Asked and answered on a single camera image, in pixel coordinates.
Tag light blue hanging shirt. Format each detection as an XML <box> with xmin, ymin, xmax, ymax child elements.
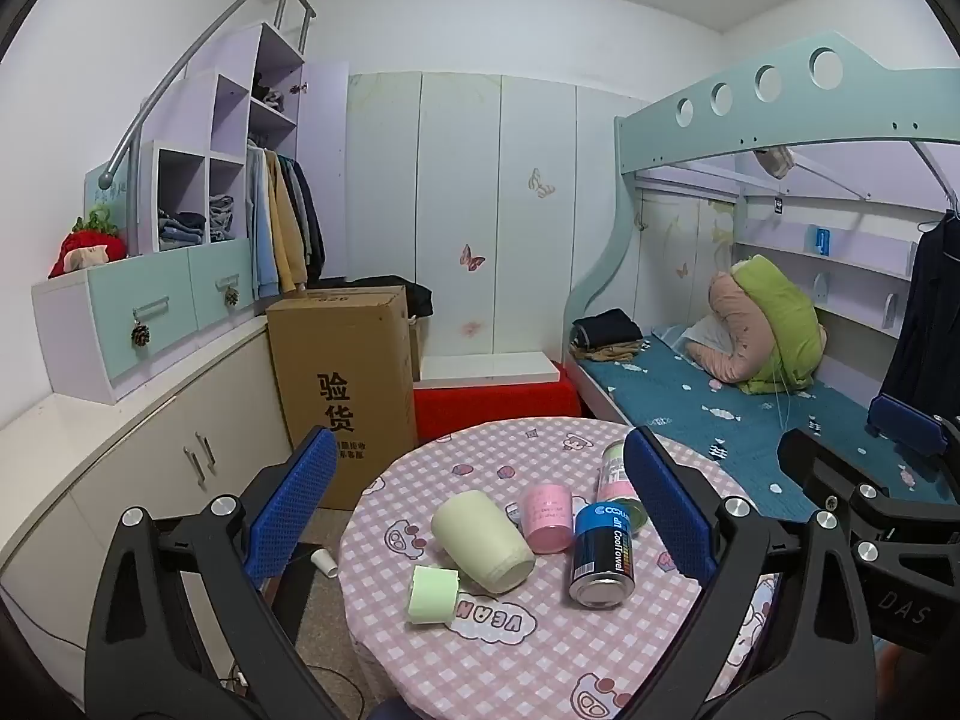
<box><xmin>245</xmin><ymin>145</ymin><xmax>280</xmax><ymax>302</ymax></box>

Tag dark hanging garment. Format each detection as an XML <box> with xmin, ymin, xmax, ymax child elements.
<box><xmin>877</xmin><ymin>211</ymin><xmax>960</xmax><ymax>422</ymax></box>

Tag green blanket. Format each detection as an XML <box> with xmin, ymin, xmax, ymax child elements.
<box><xmin>730</xmin><ymin>254</ymin><xmax>824</xmax><ymax>396</ymax></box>

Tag black and blue can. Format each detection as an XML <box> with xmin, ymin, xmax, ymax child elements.
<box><xmin>567</xmin><ymin>500</ymin><xmax>638</xmax><ymax>609</ymax></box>

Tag black bag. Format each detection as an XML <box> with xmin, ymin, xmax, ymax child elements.
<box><xmin>341</xmin><ymin>274</ymin><xmax>435</xmax><ymax>320</ymax></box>

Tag yellow hanging coat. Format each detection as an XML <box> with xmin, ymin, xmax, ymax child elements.
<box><xmin>264</xmin><ymin>153</ymin><xmax>309</xmax><ymax>294</ymax></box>

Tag teal printed bedsheet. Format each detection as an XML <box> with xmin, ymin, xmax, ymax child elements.
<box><xmin>576</xmin><ymin>322</ymin><xmax>960</xmax><ymax>512</ymax></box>

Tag red strawberry plush toy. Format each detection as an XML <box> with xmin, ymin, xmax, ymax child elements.
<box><xmin>48</xmin><ymin>210</ymin><xmax>127</xmax><ymax>280</ymax></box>

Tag grey metal handrail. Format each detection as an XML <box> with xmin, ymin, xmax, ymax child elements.
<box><xmin>97</xmin><ymin>0</ymin><xmax>317</xmax><ymax>193</ymax></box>

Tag small green cup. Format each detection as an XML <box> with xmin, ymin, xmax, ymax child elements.
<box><xmin>408</xmin><ymin>565</ymin><xmax>461</xmax><ymax>628</ymax></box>

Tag pink quilt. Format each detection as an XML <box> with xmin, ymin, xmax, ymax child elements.
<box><xmin>707</xmin><ymin>268</ymin><xmax>827</xmax><ymax>392</ymax></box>

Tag folded dark jeans stack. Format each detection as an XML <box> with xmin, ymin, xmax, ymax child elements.
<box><xmin>157</xmin><ymin>210</ymin><xmax>207</xmax><ymax>249</ymax></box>

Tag round table with pink checked cloth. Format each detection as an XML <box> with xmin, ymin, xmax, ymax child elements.
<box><xmin>336</xmin><ymin>416</ymin><xmax>777</xmax><ymax>720</ymax></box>

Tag red cloth-covered box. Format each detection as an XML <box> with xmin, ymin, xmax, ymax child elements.
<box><xmin>412</xmin><ymin>361</ymin><xmax>584</xmax><ymax>445</ymax></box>

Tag stepped shelf cabinet with drawers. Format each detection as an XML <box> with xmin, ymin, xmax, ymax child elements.
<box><xmin>31</xmin><ymin>21</ymin><xmax>350</xmax><ymax>404</ymax></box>

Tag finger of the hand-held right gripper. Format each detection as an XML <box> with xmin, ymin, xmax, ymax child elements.
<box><xmin>776</xmin><ymin>427</ymin><xmax>901</xmax><ymax>541</ymax></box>
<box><xmin>868</xmin><ymin>392</ymin><xmax>960</xmax><ymax>466</ymax></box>

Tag grey hanging pouch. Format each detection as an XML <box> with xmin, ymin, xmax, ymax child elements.
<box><xmin>753</xmin><ymin>145</ymin><xmax>797</xmax><ymax>180</ymax></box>

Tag white board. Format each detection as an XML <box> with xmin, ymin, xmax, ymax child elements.
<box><xmin>418</xmin><ymin>350</ymin><xmax>561</xmax><ymax>385</ymax></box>

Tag light green cup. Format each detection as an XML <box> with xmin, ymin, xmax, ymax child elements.
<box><xmin>430</xmin><ymin>490</ymin><xmax>537</xmax><ymax>594</ymax></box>

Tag pink cup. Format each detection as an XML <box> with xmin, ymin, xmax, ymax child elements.
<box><xmin>520</xmin><ymin>483</ymin><xmax>578</xmax><ymax>555</ymax></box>

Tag black floor cable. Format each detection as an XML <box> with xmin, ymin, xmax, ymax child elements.
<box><xmin>298</xmin><ymin>661</ymin><xmax>365</xmax><ymax>720</ymax></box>

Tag low white cabinet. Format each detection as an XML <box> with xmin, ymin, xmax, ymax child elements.
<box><xmin>0</xmin><ymin>306</ymin><xmax>305</xmax><ymax>695</ymax></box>

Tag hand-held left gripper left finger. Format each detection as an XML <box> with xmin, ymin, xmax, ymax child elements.
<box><xmin>85</xmin><ymin>425</ymin><xmax>339</xmax><ymax>720</ymax></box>

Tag dark hanging jackets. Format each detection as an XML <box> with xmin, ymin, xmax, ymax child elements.
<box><xmin>289</xmin><ymin>157</ymin><xmax>328</xmax><ymax>284</ymax></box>

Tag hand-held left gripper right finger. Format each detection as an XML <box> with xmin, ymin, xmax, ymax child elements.
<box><xmin>622</xmin><ymin>425</ymin><xmax>875</xmax><ymax>720</ymax></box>

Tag folded dark and tan clothes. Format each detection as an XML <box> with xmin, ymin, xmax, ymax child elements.
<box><xmin>568</xmin><ymin>308</ymin><xmax>646</xmax><ymax>362</ymax></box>

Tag white wardrobe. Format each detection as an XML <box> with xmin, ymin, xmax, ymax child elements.
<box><xmin>344</xmin><ymin>70</ymin><xmax>655</xmax><ymax>359</ymax></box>

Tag white pillow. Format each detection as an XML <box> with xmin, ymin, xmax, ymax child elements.
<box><xmin>677</xmin><ymin>313</ymin><xmax>734</xmax><ymax>362</ymax></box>

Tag tall cardboard box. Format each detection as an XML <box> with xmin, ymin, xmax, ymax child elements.
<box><xmin>265</xmin><ymin>285</ymin><xmax>418</xmax><ymax>512</ymax></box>

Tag green pink drink can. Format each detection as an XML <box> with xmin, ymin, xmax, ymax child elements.
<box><xmin>595</xmin><ymin>440</ymin><xmax>650</xmax><ymax>535</ymax></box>

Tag mint green bunk bed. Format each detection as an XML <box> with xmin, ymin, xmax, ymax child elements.
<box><xmin>562</xmin><ymin>30</ymin><xmax>960</xmax><ymax>515</ymax></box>

